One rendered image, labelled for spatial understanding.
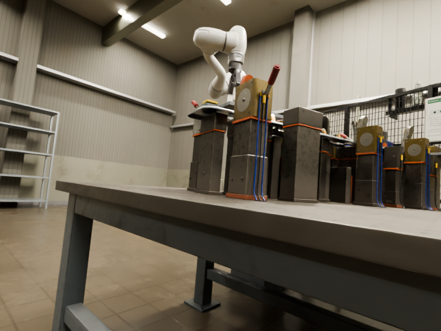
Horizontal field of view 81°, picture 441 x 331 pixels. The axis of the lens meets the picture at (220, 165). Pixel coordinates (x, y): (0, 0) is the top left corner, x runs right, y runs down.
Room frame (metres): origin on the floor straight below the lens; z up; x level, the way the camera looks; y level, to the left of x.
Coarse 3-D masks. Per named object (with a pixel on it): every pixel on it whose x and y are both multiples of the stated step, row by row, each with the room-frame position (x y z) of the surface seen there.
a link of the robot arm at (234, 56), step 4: (232, 52) 1.35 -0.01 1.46; (236, 52) 1.34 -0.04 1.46; (240, 52) 1.35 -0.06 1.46; (228, 56) 1.37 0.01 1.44; (232, 56) 1.35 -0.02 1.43; (236, 56) 1.34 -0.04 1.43; (240, 56) 1.35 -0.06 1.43; (244, 56) 1.38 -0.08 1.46; (228, 60) 1.38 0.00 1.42; (232, 60) 1.35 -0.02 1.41; (236, 60) 1.35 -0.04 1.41; (240, 60) 1.35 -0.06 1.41; (228, 64) 1.40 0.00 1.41
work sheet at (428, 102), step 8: (440, 96) 1.68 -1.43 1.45; (432, 104) 1.72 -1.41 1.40; (440, 104) 1.68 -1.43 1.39; (432, 112) 1.71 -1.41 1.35; (440, 112) 1.68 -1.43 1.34; (432, 120) 1.71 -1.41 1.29; (440, 120) 1.68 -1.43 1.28; (424, 128) 1.76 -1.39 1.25; (432, 128) 1.71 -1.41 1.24; (440, 128) 1.68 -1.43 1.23; (424, 136) 1.76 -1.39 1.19; (432, 136) 1.71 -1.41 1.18; (440, 136) 1.67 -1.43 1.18
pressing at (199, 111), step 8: (192, 112) 0.92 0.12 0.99; (200, 112) 0.95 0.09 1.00; (208, 112) 0.94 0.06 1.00; (224, 112) 0.92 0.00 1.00; (232, 112) 0.88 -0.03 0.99; (280, 128) 1.09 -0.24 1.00; (280, 136) 1.23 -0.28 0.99; (320, 136) 1.18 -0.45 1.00; (328, 136) 1.12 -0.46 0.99; (336, 144) 1.35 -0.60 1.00; (344, 144) 1.33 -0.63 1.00; (352, 144) 1.31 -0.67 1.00
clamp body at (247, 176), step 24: (240, 96) 0.80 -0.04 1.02; (264, 96) 0.75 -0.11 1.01; (240, 120) 0.79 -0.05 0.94; (264, 120) 0.77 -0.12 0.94; (240, 144) 0.79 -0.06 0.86; (264, 144) 0.76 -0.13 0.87; (240, 168) 0.77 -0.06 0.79; (264, 168) 0.78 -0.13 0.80; (240, 192) 0.76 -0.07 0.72; (264, 192) 0.78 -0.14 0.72
